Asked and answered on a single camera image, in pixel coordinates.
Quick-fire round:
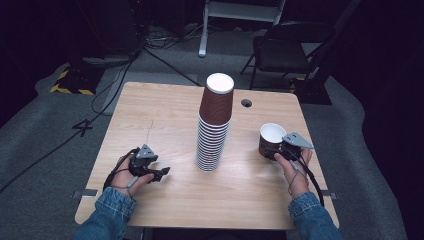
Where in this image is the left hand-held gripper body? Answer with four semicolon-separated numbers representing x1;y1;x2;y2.
129;143;160;178

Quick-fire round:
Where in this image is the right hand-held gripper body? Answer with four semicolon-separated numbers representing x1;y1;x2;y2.
281;131;315;162

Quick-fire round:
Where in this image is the single brown paper cup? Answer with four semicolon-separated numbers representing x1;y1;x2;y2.
258;122;288;162

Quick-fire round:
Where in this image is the stack of brown paper cups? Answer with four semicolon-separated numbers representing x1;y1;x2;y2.
195;72;235;173

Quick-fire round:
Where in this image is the person's left hand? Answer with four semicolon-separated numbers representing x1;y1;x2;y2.
111;154;155;198

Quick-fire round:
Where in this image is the person's right hand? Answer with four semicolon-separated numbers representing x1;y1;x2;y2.
273;148;313;200

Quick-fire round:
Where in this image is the black folding chair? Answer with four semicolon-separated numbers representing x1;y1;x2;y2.
240;20;336;90

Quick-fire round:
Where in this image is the black yellow striped stand base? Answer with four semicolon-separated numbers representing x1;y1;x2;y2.
49;64;106;96

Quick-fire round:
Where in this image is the dark equipment cabinet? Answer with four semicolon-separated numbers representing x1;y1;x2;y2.
78;0;148;65

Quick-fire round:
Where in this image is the white metal stand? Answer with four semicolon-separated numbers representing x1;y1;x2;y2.
198;0;287;58

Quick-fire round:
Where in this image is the thin grey wrist wire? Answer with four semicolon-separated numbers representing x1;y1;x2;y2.
111;175;139;198
287;159;305;196

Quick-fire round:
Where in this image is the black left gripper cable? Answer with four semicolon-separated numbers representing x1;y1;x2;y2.
103;148;139;192

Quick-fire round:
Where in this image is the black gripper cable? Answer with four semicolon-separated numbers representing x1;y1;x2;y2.
289;146;325;208
103;148;139;192

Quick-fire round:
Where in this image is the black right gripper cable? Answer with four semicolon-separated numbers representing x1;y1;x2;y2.
289;146;325;208

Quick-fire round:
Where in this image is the thin black floor cable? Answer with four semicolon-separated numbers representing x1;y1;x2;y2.
90;59;134;117

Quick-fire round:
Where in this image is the long black floor cable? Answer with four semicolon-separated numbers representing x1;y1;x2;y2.
0;54;139;194

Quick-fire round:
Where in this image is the bundle of floor cables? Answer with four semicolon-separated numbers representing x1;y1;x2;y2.
144;23;205;50

